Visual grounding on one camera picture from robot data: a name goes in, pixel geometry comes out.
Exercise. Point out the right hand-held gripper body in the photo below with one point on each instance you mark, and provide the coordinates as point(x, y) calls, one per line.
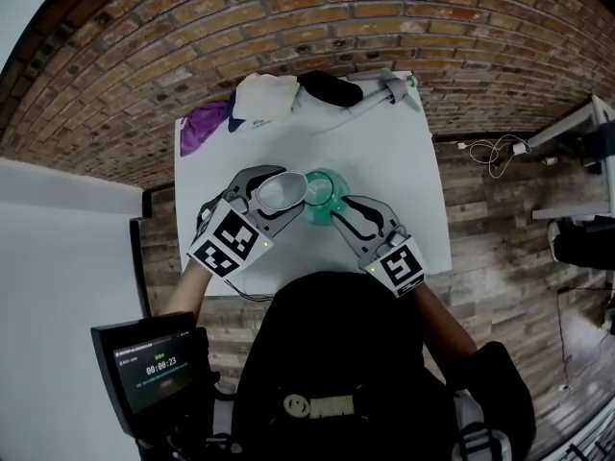
point(399, 267)

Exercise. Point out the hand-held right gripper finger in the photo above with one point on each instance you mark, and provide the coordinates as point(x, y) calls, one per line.
point(358, 245)
point(391, 219)

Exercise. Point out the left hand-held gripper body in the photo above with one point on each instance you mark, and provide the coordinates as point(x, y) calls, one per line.
point(230, 238)

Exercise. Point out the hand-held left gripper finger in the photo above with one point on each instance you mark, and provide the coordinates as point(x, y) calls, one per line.
point(276, 224)
point(242, 180)

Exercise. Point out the person's right forearm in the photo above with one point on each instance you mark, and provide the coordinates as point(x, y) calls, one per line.
point(447, 324)

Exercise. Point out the person's left forearm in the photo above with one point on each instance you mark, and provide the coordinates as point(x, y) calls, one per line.
point(185, 291)

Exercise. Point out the purple cloth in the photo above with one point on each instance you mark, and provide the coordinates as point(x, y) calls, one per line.
point(202, 128)

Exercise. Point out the white cloth with green logo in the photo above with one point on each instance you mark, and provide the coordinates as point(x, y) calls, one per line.
point(264, 96)

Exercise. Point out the person's black clothed torso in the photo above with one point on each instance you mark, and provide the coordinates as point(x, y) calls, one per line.
point(346, 344)

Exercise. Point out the black cloth pouch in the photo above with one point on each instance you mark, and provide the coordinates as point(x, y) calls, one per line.
point(331, 89)

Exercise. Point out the white power strip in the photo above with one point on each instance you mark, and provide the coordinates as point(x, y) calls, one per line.
point(521, 149)

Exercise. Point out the black timer monitor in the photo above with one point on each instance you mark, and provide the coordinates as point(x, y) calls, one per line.
point(158, 368)

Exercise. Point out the white table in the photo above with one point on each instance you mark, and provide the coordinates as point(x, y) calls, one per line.
point(562, 125)

